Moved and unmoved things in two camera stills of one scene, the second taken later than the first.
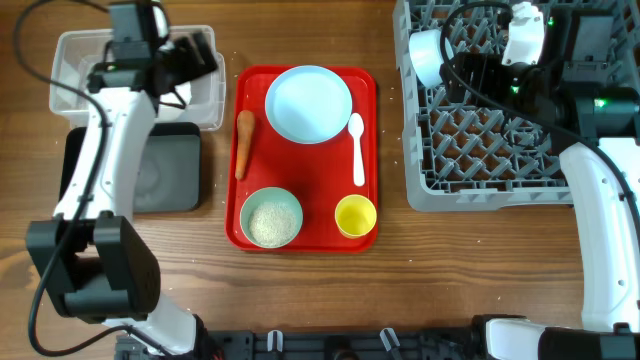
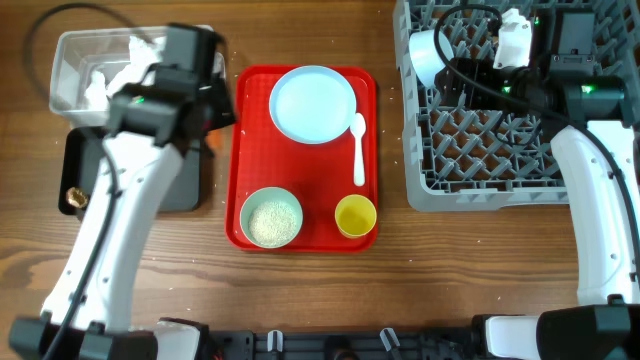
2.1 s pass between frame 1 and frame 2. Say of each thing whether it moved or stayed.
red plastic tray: stayed
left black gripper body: moved
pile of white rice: stayed
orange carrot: moved
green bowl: stayed
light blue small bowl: stayed
